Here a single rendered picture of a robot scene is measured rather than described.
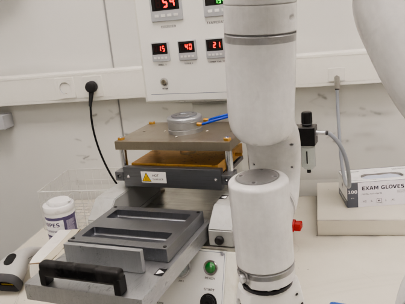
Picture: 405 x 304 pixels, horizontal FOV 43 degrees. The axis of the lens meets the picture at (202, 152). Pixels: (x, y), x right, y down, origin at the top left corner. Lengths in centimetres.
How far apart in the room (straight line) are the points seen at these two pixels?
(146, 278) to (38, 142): 118
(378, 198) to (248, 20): 98
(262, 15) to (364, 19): 20
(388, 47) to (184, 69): 90
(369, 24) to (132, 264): 57
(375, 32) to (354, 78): 118
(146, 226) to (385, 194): 77
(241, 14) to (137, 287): 44
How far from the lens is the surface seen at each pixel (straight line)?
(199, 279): 102
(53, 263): 86
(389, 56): 42
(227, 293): 101
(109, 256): 88
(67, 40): 183
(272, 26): 62
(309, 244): 140
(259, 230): 70
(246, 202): 69
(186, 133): 113
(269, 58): 63
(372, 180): 151
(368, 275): 127
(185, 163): 110
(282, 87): 64
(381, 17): 42
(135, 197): 120
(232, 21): 63
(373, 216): 146
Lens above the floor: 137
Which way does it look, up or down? 16 degrees down
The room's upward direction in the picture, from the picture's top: 6 degrees counter-clockwise
